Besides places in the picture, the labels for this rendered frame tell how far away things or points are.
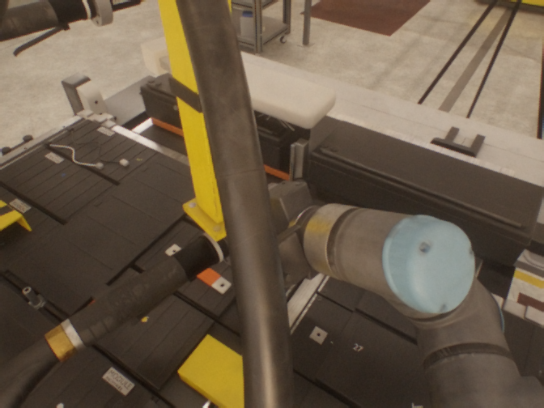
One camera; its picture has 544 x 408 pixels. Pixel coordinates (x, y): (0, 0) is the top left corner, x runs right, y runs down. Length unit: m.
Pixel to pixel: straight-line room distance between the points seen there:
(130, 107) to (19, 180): 0.54
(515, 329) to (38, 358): 0.70
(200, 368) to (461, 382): 0.37
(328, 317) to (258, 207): 0.52
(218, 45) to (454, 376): 0.37
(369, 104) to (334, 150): 0.71
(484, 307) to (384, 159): 0.44
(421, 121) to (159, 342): 1.13
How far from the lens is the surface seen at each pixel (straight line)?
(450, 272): 0.43
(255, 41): 3.63
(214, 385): 0.66
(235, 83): 0.24
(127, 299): 0.58
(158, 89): 1.11
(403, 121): 1.50
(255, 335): 0.24
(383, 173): 0.83
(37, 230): 0.96
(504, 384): 0.47
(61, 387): 0.74
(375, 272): 0.42
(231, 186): 0.23
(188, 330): 0.72
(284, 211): 0.53
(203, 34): 0.25
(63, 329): 0.59
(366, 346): 0.71
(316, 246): 0.48
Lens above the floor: 1.63
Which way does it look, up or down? 45 degrees down
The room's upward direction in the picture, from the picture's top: straight up
